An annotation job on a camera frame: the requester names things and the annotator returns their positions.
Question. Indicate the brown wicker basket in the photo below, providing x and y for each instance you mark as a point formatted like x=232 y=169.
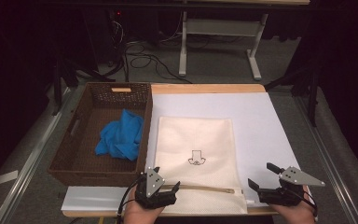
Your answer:
x=105 y=137

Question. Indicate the white table sheet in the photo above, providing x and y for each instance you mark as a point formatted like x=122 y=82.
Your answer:
x=254 y=124

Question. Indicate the cream mesh laundry bag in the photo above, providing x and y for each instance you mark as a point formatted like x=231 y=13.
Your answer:
x=195 y=140

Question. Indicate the blue cloth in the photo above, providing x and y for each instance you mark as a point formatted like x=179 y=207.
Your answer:
x=121 y=137

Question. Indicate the white desk frame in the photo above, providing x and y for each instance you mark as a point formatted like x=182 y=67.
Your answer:
x=220 y=26

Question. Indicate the black stand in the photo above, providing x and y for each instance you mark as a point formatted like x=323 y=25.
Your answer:
x=313 y=93
x=57 y=84

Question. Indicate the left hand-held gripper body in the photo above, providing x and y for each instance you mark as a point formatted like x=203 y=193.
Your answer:
x=154 y=186

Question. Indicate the person's right hand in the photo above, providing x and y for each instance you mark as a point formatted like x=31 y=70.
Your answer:
x=296 y=213

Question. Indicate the person's left hand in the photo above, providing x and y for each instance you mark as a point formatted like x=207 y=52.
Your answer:
x=140 y=214

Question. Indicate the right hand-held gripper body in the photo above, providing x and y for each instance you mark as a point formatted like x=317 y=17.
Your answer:
x=295 y=179

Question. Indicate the metal floor rail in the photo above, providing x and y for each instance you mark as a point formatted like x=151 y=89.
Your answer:
x=28 y=168
x=326 y=168

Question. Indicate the white tape strip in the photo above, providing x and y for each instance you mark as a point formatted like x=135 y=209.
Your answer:
x=6 y=177

